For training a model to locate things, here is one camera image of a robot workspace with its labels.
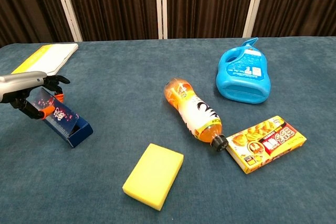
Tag orange drink bottle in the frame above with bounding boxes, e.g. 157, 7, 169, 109
164, 78, 228, 153

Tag white double partition post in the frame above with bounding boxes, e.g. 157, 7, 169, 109
155, 0, 168, 40

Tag blue glasses case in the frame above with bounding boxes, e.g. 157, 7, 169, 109
26, 87, 94, 148

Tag yellow sponge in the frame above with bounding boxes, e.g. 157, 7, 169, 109
122, 143, 184, 211

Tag blue felt table cloth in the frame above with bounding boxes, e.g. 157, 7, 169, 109
0, 35, 336, 224

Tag blue detergent pump bottle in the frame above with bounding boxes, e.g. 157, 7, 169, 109
215, 37, 271, 104

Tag yellow snack box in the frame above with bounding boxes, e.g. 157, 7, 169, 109
225, 115, 307, 175

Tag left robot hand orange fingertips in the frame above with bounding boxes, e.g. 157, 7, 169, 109
0, 71, 71, 120

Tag yellow and white book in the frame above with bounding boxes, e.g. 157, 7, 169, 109
10, 42, 79, 77

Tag dark brown curtain panel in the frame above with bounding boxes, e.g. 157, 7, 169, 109
61, 0, 159, 42
251, 0, 336, 38
166, 0, 257, 39
0, 0, 74, 48

